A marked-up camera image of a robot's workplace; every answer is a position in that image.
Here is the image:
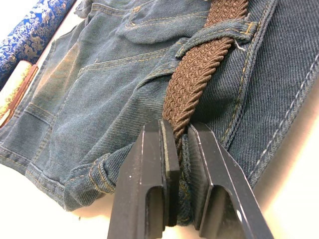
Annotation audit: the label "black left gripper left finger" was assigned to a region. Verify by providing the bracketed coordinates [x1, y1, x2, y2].
[107, 119, 180, 239]

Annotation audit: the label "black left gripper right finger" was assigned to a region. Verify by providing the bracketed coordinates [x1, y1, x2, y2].
[187, 123, 275, 239]

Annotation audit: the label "blue denim shorts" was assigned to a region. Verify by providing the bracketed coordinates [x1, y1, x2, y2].
[0, 0, 319, 227]

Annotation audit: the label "brown braided belt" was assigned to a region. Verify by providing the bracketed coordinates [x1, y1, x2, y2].
[161, 0, 250, 165]

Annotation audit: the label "blue gold patterned brocade box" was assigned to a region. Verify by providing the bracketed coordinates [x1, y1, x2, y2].
[0, 0, 77, 129]

